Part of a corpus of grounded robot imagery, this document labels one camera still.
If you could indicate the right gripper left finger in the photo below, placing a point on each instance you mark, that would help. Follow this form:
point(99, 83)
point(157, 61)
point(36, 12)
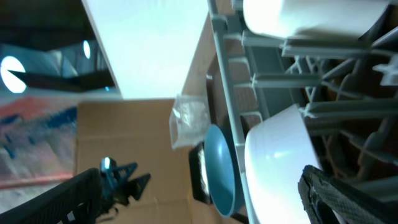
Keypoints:
point(76, 200)

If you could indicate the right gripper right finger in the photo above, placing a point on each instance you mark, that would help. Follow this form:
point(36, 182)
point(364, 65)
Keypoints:
point(323, 197)

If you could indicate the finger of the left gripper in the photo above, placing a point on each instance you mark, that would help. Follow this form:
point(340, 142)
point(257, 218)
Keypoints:
point(116, 184)

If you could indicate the pink bowl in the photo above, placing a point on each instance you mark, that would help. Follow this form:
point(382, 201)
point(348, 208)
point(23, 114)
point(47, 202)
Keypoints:
point(276, 151)

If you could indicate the dark blue plate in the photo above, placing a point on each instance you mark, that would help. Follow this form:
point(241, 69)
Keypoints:
point(221, 165)

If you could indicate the light blue bowl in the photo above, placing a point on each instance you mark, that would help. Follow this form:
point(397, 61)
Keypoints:
point(312, 19)

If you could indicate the clear plastic waste bin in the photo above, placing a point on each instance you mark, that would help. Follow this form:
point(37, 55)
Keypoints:
point(189, 121)

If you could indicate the grey dishwasher rack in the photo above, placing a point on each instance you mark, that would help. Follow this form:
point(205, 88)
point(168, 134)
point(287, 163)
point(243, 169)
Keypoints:
point(346, 92)

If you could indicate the cardboard box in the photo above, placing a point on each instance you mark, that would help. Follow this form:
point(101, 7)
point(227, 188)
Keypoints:
point(138, 131)

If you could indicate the black rectangular tray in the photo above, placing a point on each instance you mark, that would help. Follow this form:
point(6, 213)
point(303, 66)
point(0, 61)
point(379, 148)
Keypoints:
point(198, 175)

